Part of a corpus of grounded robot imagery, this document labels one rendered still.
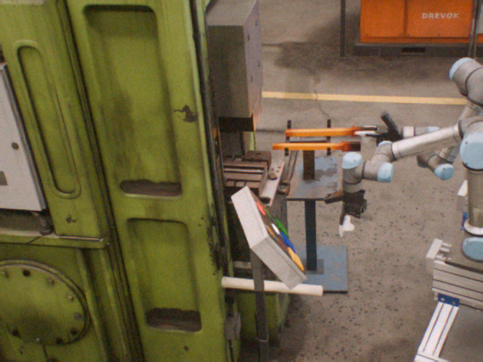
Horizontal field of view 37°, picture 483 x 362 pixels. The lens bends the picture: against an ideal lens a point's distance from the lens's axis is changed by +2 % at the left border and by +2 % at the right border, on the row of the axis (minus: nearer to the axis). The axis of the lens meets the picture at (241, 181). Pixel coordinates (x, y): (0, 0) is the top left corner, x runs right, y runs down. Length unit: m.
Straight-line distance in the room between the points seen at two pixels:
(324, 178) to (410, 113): 2.10
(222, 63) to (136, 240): 0.89
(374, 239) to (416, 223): 0.31
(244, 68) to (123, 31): 0.49
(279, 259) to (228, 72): 0.78
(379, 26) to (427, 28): 0.42
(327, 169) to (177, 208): 1.18
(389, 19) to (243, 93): 3.93
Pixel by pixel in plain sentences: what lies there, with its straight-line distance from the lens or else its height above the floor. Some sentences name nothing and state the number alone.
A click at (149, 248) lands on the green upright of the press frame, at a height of 0.80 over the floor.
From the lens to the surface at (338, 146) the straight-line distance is 3.54.
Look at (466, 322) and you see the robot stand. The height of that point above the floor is 0.21.
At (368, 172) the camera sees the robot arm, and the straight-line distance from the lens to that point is 2.76.
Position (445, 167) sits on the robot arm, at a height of 1.05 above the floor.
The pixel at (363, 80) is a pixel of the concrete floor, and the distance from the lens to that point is 6.30.
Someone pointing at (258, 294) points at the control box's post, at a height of 0.78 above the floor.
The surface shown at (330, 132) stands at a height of 1.12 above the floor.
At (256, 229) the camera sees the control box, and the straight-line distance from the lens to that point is 2.57.
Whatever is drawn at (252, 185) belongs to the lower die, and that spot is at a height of 0.98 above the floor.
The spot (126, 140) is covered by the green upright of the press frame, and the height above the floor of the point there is 1.36.
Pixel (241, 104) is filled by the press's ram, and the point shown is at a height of 1.43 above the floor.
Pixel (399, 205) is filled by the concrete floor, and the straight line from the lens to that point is 4.71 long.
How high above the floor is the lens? 2.76
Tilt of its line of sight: 34 degrees down
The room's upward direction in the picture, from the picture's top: 5 degrees counter-clockwise
